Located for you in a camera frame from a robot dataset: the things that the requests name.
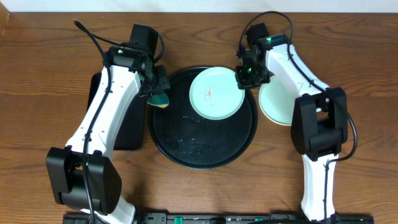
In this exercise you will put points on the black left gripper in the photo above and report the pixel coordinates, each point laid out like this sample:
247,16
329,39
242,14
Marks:
164,81

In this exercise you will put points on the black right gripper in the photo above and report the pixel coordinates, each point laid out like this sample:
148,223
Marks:
242,82

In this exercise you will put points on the green yellow sponge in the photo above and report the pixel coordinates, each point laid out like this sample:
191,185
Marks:
161,100

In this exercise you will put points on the white plate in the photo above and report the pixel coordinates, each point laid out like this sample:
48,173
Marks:
276,102

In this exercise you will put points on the mint green plate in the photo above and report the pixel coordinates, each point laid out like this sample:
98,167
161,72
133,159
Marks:
214,93

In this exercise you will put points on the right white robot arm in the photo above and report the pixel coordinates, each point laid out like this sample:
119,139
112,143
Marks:
320,119

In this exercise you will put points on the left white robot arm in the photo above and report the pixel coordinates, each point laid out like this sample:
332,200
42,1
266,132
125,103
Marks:
82,175

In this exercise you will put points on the round black tray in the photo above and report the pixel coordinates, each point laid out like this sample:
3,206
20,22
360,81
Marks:
192,141

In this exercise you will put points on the rectangular black tray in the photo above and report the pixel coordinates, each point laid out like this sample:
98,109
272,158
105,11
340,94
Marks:
130,124

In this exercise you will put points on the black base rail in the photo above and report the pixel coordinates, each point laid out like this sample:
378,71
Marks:
163,218

